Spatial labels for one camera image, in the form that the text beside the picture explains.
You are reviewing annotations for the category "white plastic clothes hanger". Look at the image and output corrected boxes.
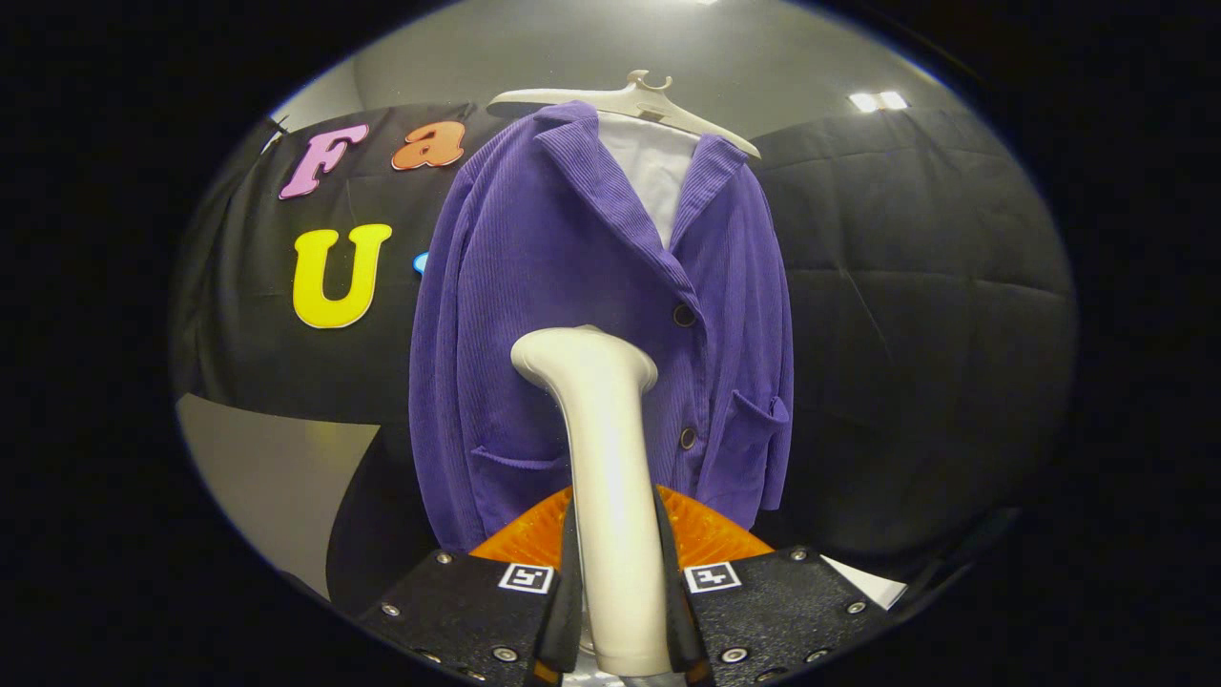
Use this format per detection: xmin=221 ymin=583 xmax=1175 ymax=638
xmin=487 ymin=69 xmax=762 ymax=160

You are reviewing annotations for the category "grey garment steamer base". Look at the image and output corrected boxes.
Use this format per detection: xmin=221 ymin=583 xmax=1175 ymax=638
xmin=176 ymin=393 xmax=383 ymax=602

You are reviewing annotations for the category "white garment steamer handle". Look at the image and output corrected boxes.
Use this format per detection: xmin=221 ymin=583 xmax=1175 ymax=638
xmin=510 ymin=325 xmax=673 ymax=678

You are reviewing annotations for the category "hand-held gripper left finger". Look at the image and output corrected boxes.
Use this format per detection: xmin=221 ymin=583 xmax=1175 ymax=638
xmin=355 ymin=485 xmax=585 ymax=687

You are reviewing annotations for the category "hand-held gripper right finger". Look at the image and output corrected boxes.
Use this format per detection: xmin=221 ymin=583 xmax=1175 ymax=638
xmin=653 ymin=484 xmax=898 ymax=687

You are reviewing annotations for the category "purple corduroy jacket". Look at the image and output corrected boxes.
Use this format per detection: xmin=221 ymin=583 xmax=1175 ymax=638
xmin=408 ymin=100 xmax=795 ymax=554

